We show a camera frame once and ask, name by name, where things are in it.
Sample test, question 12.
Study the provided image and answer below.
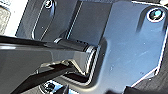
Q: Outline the grey robot torso limb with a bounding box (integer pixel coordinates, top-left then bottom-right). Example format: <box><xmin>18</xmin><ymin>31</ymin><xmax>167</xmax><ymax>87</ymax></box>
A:
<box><xmin>0</xmin><ymin>34</ymin><xmax>101</xmax><ymax>94</ymax></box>

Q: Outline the round silver base screw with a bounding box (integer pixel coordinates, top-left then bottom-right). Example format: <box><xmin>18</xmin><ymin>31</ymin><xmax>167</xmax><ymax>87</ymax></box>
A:
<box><xmin>146</xmin><ymin>7</ymin><xmax>166</xmax><ymax>24</ymax></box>

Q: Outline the small silver base screw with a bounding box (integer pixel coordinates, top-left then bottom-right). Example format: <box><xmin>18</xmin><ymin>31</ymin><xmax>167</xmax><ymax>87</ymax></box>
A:
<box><xmin>43</xmin><ymin>0</ymin><xmax>54</xmax><ymax>9</ymax></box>

